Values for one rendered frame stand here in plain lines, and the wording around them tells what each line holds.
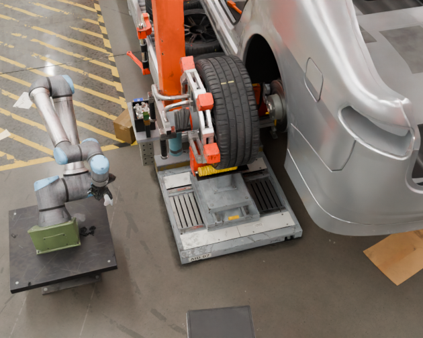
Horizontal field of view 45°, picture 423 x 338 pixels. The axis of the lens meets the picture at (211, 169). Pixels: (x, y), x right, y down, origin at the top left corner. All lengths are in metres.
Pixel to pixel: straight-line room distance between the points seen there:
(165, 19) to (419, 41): 1.61
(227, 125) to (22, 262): 1.44
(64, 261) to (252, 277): 1.16
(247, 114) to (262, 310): 1.21
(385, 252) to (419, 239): 0.28
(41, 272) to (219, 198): 1.21
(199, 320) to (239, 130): 1.03
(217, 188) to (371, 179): 1.47
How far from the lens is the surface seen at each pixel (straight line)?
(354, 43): 2.20
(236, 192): 3.47
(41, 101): 2.99
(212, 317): 2.81
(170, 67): 3.29
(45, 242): 3.15
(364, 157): 2.17
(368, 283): 3.46
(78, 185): 3.12
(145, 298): 3.28
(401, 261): 3.61
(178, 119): 2.79
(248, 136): 2.82
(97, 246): 3.17
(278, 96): 3.11
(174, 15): 3.11
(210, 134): 2.79
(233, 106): 2.77
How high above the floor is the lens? 2.83
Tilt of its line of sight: 46 degrees down
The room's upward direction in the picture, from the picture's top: straight up
